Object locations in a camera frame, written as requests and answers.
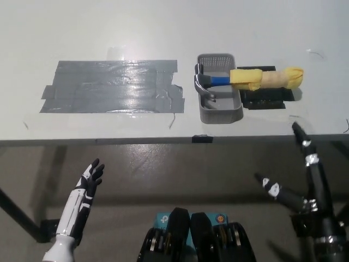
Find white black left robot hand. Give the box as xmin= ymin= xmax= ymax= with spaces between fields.
xmin=56 ymin=158 xmax=106 ymax=241

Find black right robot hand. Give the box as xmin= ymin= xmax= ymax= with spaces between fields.
xmin=254 ymin=122 xmax=345 ymax=244

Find hammer with yellow handle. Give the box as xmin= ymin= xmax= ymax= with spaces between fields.
xmin=193 ymin=63 xmax=305 ymax=102

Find black table leg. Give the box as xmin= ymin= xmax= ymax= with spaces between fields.
xmin=0 ymin=187 xmax=44 ymax=242

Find teal cardboard box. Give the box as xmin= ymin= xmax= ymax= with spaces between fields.
xmin=155 ymin=212 xmax=230 ymax=248

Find grey perforated plastic basket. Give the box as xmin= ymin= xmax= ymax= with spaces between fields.
xmin=196 ymin=53 xmax=244 ymax=124

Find grey duct tape patch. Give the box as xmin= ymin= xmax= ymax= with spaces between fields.
xmin=39 ymin=59 xmax=186 ymax=115

